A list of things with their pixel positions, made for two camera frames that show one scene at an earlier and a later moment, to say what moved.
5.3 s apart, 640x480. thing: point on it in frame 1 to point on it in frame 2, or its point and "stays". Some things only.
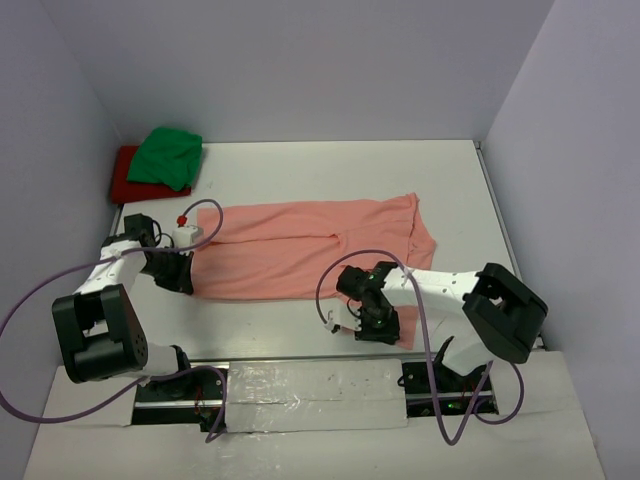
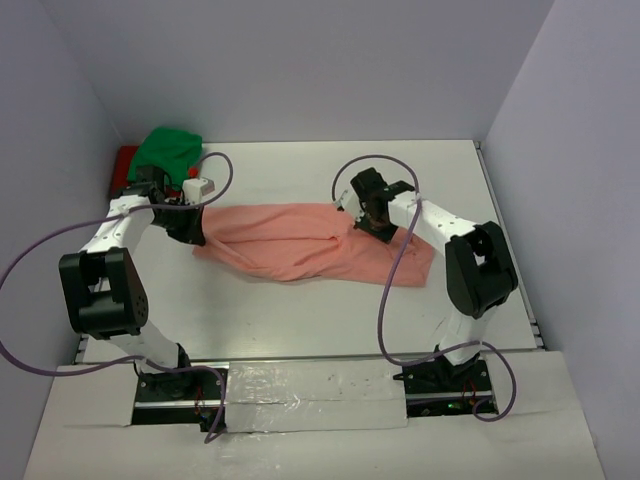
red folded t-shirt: (125, 190) stays
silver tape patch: (322, 394) stays
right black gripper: (389, 335) to (385, 235)
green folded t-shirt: (169, 156) stays
